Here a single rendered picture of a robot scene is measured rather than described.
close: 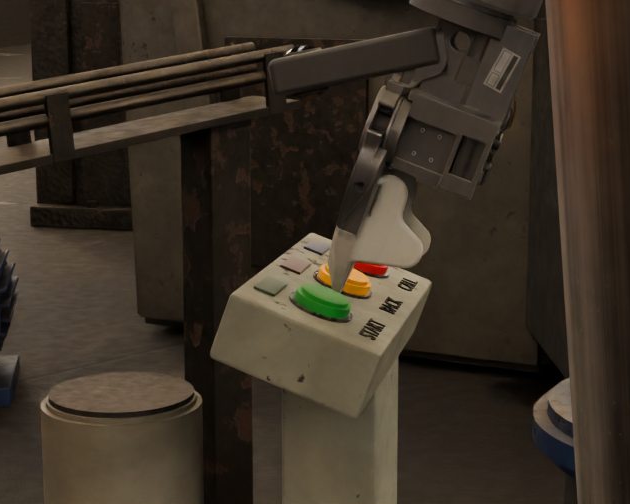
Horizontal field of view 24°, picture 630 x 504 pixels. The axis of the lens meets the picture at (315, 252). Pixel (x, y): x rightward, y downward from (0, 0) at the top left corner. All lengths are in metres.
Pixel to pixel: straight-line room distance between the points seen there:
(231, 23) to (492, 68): 2.26
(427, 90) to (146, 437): 0.32
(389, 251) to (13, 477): 1.61
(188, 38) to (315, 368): 2.28
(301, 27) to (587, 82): 2.84
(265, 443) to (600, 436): 2.33
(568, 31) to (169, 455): 0.82
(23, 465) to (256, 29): 1.12
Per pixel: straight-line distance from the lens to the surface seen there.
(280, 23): 3.13
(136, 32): 3.32
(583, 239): 0.29
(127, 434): 1.05
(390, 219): 0.96
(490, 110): 0.95
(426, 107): 0.93
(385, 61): 0.95
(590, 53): 0.27
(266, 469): 2.49
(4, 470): 2.54
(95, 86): 1.30
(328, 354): 0.97
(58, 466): 1.08
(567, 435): 1.35
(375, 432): 1.05
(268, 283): 1.01
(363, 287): 1.06
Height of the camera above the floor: 0.83
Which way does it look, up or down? 11 degrees down
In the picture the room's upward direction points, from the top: straight up
